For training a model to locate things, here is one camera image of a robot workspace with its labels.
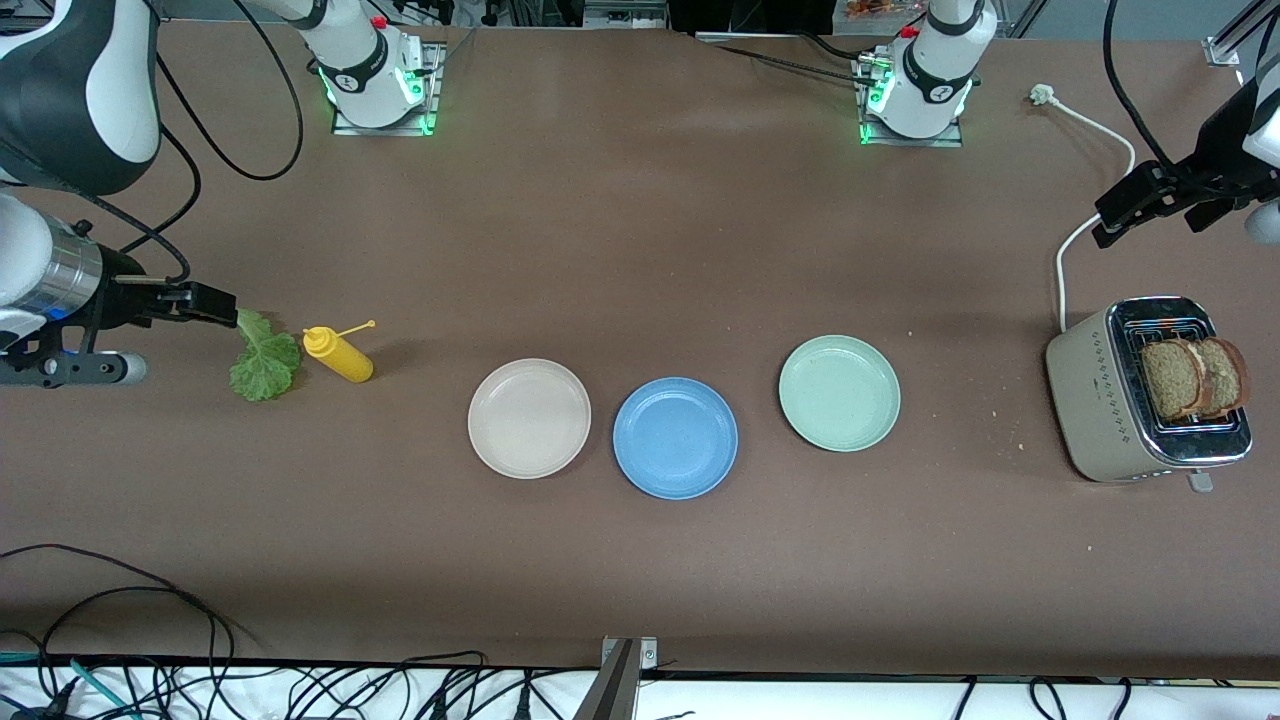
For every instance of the green round plate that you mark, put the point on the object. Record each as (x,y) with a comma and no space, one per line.
(840,393)

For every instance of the blue round plate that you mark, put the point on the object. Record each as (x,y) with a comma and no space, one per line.
(675,438)

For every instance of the metal table clamp bracket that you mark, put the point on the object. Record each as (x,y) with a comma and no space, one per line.
(615,690)

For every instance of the aluminium frame corner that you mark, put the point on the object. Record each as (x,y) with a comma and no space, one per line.
(1225,50)

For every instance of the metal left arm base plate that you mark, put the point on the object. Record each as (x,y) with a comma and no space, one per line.
(868,135)

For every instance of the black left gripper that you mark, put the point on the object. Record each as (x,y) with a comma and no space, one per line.
(1216,141)

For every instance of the brown bread slice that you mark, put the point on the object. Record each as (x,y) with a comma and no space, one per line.
(1170,380)
(1228,375)

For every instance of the beige round plate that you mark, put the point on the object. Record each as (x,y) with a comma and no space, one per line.
(530,418)

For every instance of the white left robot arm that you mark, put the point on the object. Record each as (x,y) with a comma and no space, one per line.
(935,80)

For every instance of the beige chrome toaster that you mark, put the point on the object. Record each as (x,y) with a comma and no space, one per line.
(1090,400)

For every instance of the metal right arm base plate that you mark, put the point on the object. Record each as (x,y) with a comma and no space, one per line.
(432,90)

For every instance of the orange snack packet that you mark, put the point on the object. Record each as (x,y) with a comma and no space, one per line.
(880,9)

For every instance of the green lettuce leaf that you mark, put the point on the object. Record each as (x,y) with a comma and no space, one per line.
(265,365)

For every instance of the yellow mustard squeeze bottle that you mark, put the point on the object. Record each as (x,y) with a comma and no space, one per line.
(345,360)

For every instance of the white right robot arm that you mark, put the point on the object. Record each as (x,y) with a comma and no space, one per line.
(80,100)

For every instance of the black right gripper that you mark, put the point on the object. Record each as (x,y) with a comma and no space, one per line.
(118,298)

